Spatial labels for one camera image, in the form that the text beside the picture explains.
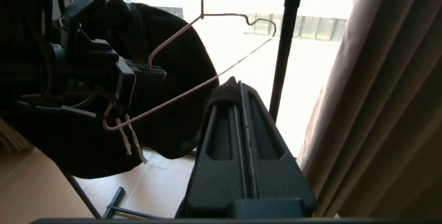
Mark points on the pink clothes hanger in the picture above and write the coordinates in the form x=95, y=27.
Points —
x=172, y=38

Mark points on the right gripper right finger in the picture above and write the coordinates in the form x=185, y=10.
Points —
x=276, y=179

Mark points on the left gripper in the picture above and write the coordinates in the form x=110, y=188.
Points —
x=93, y=68

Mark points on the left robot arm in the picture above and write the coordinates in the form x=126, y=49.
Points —
x=20, y=44

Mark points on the window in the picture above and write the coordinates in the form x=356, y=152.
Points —
x=304, y=79

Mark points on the black clothes rack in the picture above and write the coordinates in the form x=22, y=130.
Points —
x=288, y=27

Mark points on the beige curtain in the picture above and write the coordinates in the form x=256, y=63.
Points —
x=14, y=137

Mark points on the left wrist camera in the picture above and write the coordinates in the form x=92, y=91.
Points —
x=100, y=6

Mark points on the brown curtain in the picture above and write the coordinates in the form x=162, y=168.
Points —
x=380, y=96

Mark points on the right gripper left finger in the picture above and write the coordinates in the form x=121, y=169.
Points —
x=221, y=175

